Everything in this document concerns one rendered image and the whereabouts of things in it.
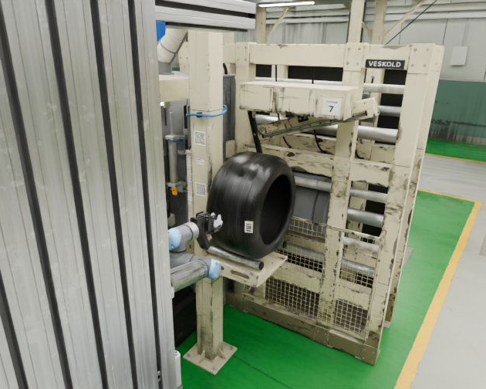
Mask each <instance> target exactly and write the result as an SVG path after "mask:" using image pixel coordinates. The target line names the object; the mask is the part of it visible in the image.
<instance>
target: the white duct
mask: <svg viewBox="0 0 486 389"><path fill-rule="evenodd" d="M186 33H187V30H183V29H167V30H166V35H165V36H164V37H163V38H162V39H161V40H160V43H159V45H158V47H157V55H158V60H159V61H161V62H164V63H165V62H166V63H169V62H170V61H171V60H172V58H173V56H174V53H175V52H176V51H177V48H178V47H179V45H180V44H181V42H182V40H183V38H184V37H185V35H186Z"/></svg>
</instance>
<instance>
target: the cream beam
mask: <svg viewBox="0 0 486 389"><path fill-rule="evenodd" d="M360 90H361V87H358V86H334V85H321V84H308V83H284V82H271V81H255V82H247V83H240V86H239V110H251V111H258V112H266V113H280V114H288V115H295V116H302V117H316V118H323V119H330V120H346V119H348V118H350V117H352V115H353V104H354V102H356V101H359V98H360ZM323 98H333V99H341V106H340V113H339V116H335V115H327V114H322V104H323Z"/></svg>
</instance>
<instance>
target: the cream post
mask: <svg viewBox="0 0 486 389"><path fill-rule="evenodd" d="M188 55H189V80H190V105H191V113H197V112H202V114H210V115H214V114H217V113H221V112H223V32H203V31H194V30H188ZM194 130H197V131H203V132H205V146H202V145H197V144H194ZM191 156H192V181H193V207H194V218H196V213H198V212H201V211H204V212H206V205H207V199H208V192H209V190H210V186H211V183H212V181H213V179H214V176H215V175H216V173H217V172H218V170H219V168H220V167H221V166H222V164H223V114H222V115H220V116H217V117H197V116H191ZM197 159H201V160H204V165H202V164H197ZM195 182H198V183H202V184H206V195H207V197H204V196H200V195H197V194H196V187H195ZM196 308H197V353H198V354H200V355H201V354H202V352H203V350H205V357H206V358H207V359H209V360H211V361H213V360H214V359H215V358H216V356H217V355H218V348H220V349H221V351H222V350H223V276H221V275H218V277H217V278H216V279H209V278H203V279H201V280H199V281H197V282H196Z"/></svg>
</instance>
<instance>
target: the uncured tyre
mask: <svg viewBox="0 0 486 389"><path fill-rule="evenodd" d="M294 206H295V178H294V174H293V172H292V170H291V168H290V167H289V165H288V164H287V162H286V161H285V160H284V159H282V158H280V157H278V156H275V155H270V154H262V153H257V152H252V151H243V152H238V153H236V154H234V155H233V156H231V157H230V158H229V159H228V160H227V161H225V162H224V163H223V164H222V166H221V167H220V168H219V170H218V172H217V173H216V175H215V176H214V179H213V181H212V183H211V186H210V190H209V192H208V199H207V205H206V212H208V214H209V215H211V213H214V214H215V215H216V219H215V221H216V220H217V218H218V216H219V215H221V220H222V226H221V228H220V230H219V231H217V232H215V233H211V237H212V238H213V240H214V242H215V243H216V244H217V245H219V246H220V247H221V248H223V249H224V250H227V251H229V252H233V253H236V254H239V255H243V256H246V257H249V258H251V259H260V258H263V257H265V256H267V255H268V254H270V253H272V252H273V251H275V250H276V249H277V248H278V246H279V245H280V243H281V242H282V240H283V238H284V237H285V234H286V232H287V230H288V228H289V224H290V221H291V219H292V214H293V210H294ZM245 221H249V222H253V233H247V232H245Z"/></svg>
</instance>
